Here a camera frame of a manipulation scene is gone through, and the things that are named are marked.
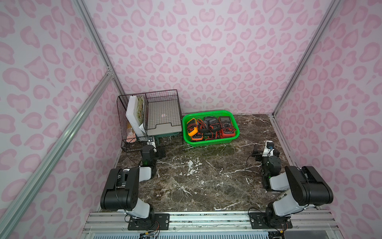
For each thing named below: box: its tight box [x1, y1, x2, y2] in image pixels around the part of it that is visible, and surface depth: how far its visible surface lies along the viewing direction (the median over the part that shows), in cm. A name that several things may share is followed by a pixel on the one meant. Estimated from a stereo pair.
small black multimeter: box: [196, 118, 210, 133], surface depth 97 cm
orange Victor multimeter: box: [191, 131, 204, 141], surface depth 99 cm
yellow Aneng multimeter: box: [187, 118, 198, 137], surface depth 96 cm
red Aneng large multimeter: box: [218, 116, 236, 138], surface depth 100 cm
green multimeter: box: [203, 116, 221, 133], surface depth 99 cm
